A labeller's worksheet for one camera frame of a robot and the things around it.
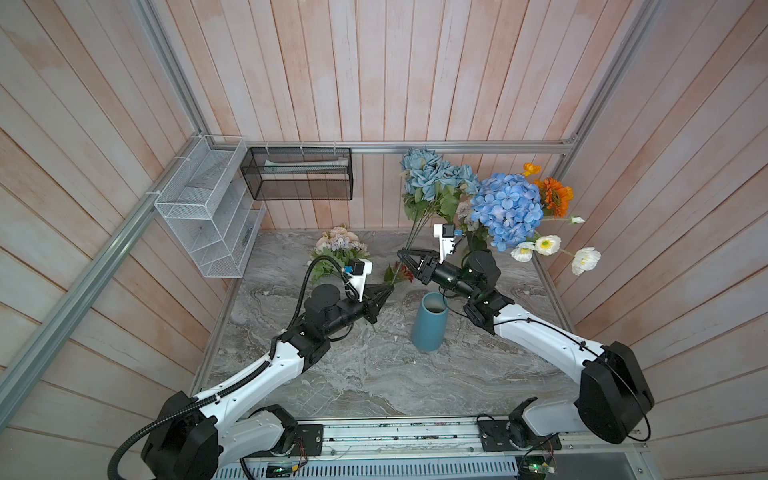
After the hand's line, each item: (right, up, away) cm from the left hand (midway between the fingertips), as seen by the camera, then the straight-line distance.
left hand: (393, 293), depth 72 cm
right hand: (+2, +9, -1) cm, 10 cm away
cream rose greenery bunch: (-16, +13, +29) cm, 36 cm away
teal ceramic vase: (+10, -8, +3) cm, 13 cm away
